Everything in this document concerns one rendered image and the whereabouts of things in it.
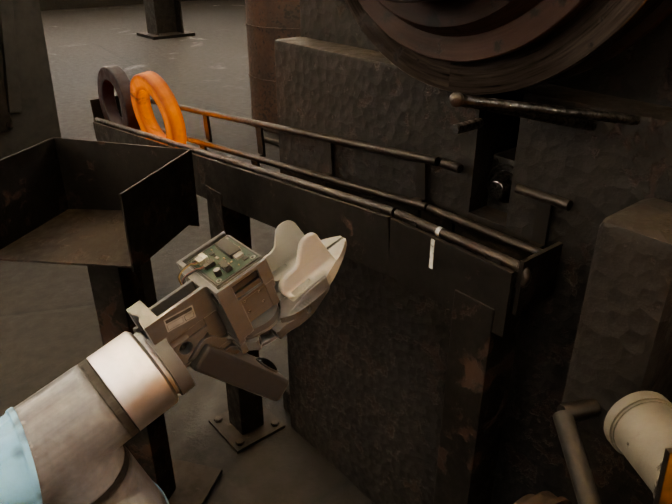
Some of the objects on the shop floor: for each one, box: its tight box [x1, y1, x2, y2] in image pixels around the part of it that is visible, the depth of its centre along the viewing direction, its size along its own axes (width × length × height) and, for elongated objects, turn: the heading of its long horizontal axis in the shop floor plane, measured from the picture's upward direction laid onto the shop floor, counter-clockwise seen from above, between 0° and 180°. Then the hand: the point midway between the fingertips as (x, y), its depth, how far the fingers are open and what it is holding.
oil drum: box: [245, 0, 301, 134], centre depth 362 cm, size 59×59×89 cm
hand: (336, 252), depth 62 cm, fingers closed
